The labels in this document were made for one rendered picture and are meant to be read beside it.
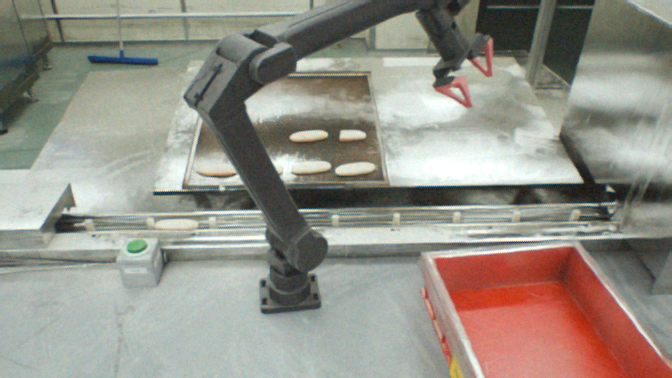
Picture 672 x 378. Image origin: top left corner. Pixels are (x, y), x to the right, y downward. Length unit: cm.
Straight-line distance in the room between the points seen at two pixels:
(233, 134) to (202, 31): 421
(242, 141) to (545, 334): 66
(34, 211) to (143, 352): 43
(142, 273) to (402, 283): 53
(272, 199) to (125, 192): 66
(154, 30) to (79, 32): 66
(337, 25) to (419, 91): 81
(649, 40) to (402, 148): 59
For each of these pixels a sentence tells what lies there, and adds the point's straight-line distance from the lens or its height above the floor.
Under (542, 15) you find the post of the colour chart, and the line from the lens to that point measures 205.
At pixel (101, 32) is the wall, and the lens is 522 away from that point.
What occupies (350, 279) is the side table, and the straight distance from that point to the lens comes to 113.
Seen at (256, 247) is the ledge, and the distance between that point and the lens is 115.
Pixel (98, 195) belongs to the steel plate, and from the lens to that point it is 149.
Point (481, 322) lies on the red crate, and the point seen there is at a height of 82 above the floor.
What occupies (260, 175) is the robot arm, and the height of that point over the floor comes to 115.
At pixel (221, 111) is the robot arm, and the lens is 75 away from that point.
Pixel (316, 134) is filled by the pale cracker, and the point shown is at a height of 93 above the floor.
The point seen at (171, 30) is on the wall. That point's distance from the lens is 503.
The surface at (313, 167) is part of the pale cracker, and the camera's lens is 131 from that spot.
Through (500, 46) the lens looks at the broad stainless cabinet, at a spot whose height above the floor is 69.
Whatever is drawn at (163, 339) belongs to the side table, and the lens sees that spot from 106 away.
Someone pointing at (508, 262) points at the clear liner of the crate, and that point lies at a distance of 112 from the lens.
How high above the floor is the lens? 160
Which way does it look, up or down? 34 degrees down
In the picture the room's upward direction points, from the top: straight up
